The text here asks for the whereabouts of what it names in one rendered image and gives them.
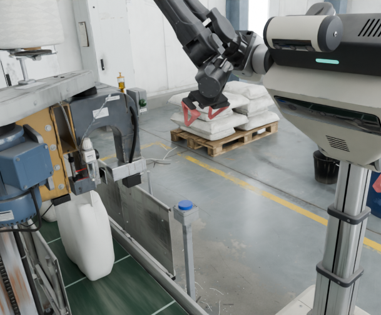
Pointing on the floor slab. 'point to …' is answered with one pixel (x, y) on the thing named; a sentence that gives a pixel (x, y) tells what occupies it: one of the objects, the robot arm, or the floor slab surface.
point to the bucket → (325, 168)
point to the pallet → (213, 148)
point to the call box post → (189, 260)
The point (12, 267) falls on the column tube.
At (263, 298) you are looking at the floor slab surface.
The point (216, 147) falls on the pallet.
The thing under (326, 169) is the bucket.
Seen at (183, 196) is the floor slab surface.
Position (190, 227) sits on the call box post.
